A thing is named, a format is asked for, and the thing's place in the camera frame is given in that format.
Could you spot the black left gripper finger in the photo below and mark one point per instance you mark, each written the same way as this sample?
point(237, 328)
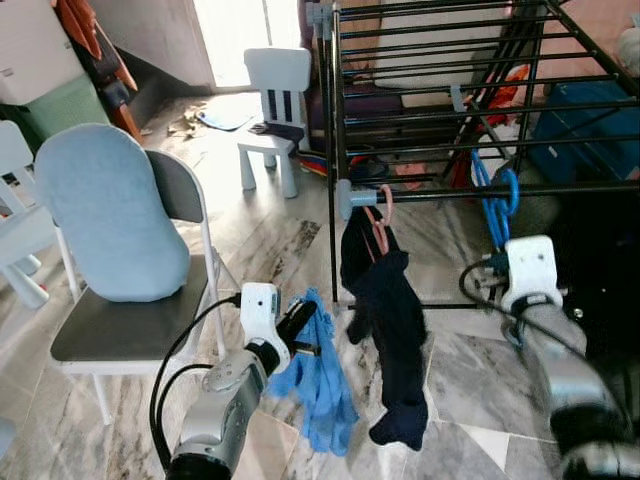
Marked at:
point(303, 320)

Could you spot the blue shirt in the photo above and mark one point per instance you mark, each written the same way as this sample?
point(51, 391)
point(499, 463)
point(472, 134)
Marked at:
point(320, 390)

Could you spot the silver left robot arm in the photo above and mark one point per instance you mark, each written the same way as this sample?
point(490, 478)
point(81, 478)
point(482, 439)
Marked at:
point(225, 410)

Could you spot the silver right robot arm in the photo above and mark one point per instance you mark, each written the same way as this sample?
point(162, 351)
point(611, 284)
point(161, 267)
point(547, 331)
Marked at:
point(560, 370)

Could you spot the pink plastic hanger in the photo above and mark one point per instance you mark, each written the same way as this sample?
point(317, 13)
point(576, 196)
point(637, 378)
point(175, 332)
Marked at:
point(388, 205)

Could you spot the navy blue garment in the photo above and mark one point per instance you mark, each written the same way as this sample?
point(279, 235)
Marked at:
point(395, 320)

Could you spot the black garment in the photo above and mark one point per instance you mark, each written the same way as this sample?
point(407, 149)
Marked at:
point(590, 270)

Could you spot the black metal drying rack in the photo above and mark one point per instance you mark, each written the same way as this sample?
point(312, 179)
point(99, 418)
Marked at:
point(350, 198)

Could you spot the white folding chair grey seat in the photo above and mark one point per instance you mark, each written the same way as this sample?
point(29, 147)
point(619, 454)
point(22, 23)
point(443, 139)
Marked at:
point(130, 330)

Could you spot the rainbow striped mat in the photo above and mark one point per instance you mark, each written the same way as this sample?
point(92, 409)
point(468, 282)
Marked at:
point(316, 165)

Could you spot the blue suitcase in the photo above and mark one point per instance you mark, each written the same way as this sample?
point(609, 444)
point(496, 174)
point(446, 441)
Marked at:
point(590, 150)

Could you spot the small dark cloth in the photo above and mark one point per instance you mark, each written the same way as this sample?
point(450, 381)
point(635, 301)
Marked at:
point(278, 132)

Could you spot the small blue floor mat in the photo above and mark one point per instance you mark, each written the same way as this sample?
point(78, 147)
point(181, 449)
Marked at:
point(225, 120)

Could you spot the light blue cushion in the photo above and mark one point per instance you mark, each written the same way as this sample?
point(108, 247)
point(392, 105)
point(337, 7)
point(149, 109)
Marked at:
point(110, 210)

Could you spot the white child chair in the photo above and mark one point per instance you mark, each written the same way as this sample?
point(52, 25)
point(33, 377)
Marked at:
point(278, 70)

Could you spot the white pillow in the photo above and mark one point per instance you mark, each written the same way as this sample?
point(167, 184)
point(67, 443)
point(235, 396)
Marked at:
point(628, 50)

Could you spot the orange and black bag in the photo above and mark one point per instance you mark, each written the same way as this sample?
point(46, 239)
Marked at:
point(100, 60)

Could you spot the white appliance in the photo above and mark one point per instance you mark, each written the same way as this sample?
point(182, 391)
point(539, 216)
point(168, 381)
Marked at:
point(35, 50)

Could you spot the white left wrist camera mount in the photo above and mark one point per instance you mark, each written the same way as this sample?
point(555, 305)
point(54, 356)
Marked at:
point(262, 312)

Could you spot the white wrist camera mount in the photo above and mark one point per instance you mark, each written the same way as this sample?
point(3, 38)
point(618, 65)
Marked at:
point(262, 312)
point(530, 270)

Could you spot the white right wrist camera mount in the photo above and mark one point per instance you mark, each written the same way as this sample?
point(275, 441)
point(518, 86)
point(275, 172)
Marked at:
point(530, 270)

